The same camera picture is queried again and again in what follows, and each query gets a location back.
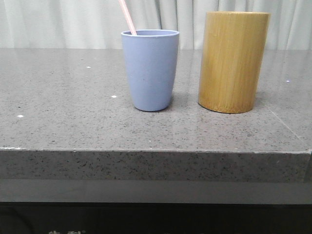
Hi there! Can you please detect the white curtain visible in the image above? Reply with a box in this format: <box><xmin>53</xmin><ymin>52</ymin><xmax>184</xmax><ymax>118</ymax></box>
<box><xmin>0</xmin><ymin>0</ymin><xmax>312</xmax><ymax>50</ymax></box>

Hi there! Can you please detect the bamboo cylinder holder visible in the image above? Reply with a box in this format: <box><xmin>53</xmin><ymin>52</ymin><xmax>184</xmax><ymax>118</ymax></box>
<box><xmin>198</xmin><ymin>11</ymin><xmax>270</xmax><ymax>114</ymax></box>

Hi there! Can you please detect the blue plastic cup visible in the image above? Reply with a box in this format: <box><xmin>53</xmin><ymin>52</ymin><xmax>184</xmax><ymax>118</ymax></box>
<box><xmin>121</xmin><ymin>29</ymin><xmax>179</xmax><ymax>112</ymax></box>

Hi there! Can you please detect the pink chopstick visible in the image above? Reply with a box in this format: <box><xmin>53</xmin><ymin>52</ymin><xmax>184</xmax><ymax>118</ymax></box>
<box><xmin>118</xmin><ymin>0</ymin><xmax>137</xmax><ymax>36</ymax></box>

